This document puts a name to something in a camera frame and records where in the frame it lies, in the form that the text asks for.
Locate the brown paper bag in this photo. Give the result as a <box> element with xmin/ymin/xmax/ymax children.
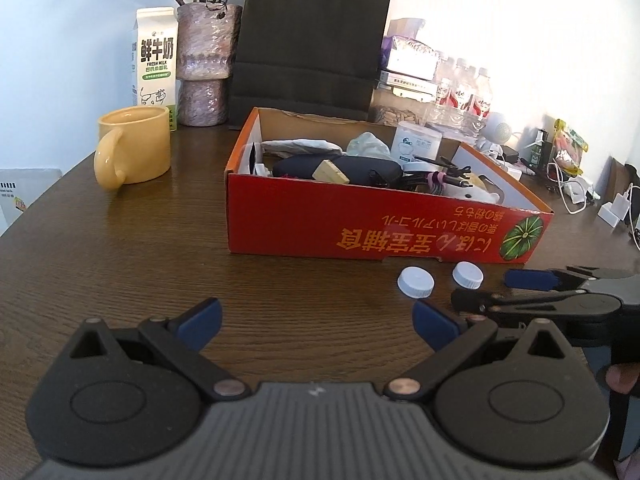
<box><xmin>607</xmin><ymin>156</ymin><xmax>640</xmax><ymax>196</ymax></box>

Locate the clear cotton swab box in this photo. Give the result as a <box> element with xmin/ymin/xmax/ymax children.
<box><xmin>391</xmin><ymin>125</ymin><xmax>443</xmax><ymax>163</ymax></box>

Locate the white charging cable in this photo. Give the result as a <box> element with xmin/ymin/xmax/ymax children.
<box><xmin>627</xmin><ymin>195</ymin><xmax>640</xmax><ymax>251</ymax></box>

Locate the dark green small bottle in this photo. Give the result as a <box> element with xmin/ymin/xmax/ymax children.
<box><xmin>530</xmin><ymin>130</ymin><xmax>553</xmax><ymax>171</ymax></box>

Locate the plush sheep toy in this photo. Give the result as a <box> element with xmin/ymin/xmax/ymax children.
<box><xmin>445</xmin><ymin>180</ymin><xmax>506</xmax><ymax>206</ymax></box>

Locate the person's right hand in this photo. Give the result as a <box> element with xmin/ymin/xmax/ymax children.
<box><xmin>605</xmin><ymin>364</ymin><xmax>640</xmax><ymax>395</ymax></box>

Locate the white flat box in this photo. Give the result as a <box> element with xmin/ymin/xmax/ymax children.
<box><xmin>375</xmin><ymin>72</ymin><xmax>436</xmax><ymax>106</ymax></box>

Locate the white earphone cable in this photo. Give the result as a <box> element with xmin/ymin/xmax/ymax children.
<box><xmin>547</xmin><ymin>162</ymin><xmax>571</xmax><ymax>216</ymax></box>

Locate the navy zip pouch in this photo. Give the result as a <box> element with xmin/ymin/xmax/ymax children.
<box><xmin>272</xmin><ymin>155</ymin><xmax>403</xmax><ymax>188</ymax></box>

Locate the black paper bag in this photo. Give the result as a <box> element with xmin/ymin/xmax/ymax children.
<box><xmin>227</xmin><ymin>0</ymin><xmax>393</xmax><ymax>128</ymax></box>

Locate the black braided cable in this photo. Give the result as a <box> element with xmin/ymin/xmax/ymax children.
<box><xmin>400</xmin><ymin>167</ymin><xmax>476</xmax><ymax>196</ymax></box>

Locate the yellow-green snack packet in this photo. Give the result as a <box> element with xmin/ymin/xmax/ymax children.
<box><xmin>552</xmin><ymin>119</ymin><xmax>590</xmax><ymax>176</ymax></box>

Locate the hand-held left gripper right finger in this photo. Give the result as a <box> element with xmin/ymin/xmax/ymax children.
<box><xmin>385</xmin><ymin>298</ymin><xmax>567</xmax><ymax>402</ymax></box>

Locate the white charger dock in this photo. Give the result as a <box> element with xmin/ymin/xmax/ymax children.
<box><xmin>597</xmin><ymin>192</ymin><xmax>633</xmax><ymax>226</ymax></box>

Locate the sunflower seed container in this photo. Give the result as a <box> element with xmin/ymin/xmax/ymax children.
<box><xmin>370</xmin><ymin>102</ymin><xmax>431</xmax><ymax>128</ymax></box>

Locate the clear plastic wrap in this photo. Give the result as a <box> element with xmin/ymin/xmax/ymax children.
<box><xmin>346</xmin><ymin>132</ymin><xmax>393</xmax><ymax>158</ymax></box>

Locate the white bottle cap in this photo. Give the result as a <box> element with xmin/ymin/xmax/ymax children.
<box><xmin>452</xmin><ymin>262</ymin><xmax>485</xmax><ymax>290</ymax></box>
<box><xmin>398</xmin><ymin>266</ymin><xmax>435</xmax><ymax>298</ymax></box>

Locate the red cardboard box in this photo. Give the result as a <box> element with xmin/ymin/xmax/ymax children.
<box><xmin>225</xmin><ymin>106</ymin><xmax>555</xmax><ymax>264</ymax></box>

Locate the white milk carton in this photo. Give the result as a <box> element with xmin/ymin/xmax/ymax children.
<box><xmin>131</xmin><ymin>7</ymin><xmax>179</xmax><ymax>132</ymax></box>

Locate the yellow mug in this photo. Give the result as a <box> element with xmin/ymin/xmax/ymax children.
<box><xmin>93</xmin><ymin>106</ymin><xmax>172</xmax><ymax>190</ymax></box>

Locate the pack of water bottles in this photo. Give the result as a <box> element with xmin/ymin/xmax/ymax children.
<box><xmin>430</xmin><ymin>57</ymin><xmax>493</xmax><ymax>136</ymax></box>

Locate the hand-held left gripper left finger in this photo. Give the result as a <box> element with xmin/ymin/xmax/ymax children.
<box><xmin>70</xmin><ymin>298</ymin><xmax>251</xmax><ymax>402</ymax></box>

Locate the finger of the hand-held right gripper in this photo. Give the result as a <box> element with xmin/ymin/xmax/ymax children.
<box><xmin>504</xmin><ymin>266</ymin><xmax>636</xmax><ymax>292</ymax></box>
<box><xmin>451</xmin><ymin>287</ymin><xmax>587</xmax><ymax>329</ymax></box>

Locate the beige small block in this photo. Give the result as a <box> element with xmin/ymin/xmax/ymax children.
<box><xmin>312</xmin><ymin>160</ymin><xmax>350</xmax><ymax>186</ymax></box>

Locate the pink ceramic vase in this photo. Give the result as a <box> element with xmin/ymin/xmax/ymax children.
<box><xmin>176</xmin><ymin>3</ymin><xmax>243</xmax><ymax>127</ymax></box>

